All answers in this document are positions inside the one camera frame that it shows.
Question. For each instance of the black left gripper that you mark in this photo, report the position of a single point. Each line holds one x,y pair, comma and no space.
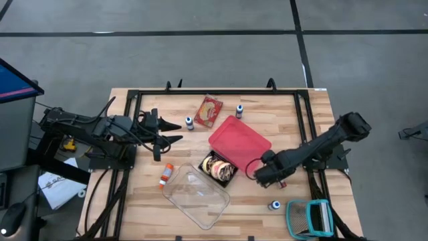
154,127

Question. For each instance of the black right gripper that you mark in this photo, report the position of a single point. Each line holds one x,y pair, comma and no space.
272,174

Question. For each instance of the red-capped colour bottle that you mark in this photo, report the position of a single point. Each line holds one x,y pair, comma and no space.
283,184

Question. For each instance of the blue-capped colour bottle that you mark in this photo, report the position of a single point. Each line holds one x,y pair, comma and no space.
239,112
274,205
189,124

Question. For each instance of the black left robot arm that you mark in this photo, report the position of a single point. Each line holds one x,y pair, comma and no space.
83,125

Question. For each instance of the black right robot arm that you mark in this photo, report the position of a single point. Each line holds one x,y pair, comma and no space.
321,144

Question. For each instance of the orange white glue stick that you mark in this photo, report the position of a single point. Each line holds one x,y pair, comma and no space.
166,174

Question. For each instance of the tape roll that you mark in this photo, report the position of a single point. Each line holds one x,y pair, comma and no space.
218,169
228,172
207,164

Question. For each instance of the black mesh basket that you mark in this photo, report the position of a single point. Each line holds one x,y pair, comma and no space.
228,182

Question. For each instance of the pink plastic bin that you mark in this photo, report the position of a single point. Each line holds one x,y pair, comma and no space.
239,142

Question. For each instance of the red snack packet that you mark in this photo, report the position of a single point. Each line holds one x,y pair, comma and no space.
209,112

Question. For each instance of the teal framed mesh holder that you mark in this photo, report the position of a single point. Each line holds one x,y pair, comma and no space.
309,219

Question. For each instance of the clear plastic bin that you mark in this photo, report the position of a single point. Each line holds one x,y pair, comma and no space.
197,197

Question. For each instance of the yellow black tool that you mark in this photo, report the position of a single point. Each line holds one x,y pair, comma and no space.
69,145

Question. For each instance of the white paper sheet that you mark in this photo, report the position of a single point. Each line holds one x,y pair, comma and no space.
60,187

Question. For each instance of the monitor with blue screen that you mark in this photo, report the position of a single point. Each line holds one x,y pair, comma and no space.
15,82

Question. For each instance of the black computer mouse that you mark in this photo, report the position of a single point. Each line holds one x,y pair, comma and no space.
12,219

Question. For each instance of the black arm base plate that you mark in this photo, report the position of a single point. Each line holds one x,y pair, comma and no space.
331,161
112,162

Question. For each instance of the black metal table frame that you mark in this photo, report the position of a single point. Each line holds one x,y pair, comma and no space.
217,92

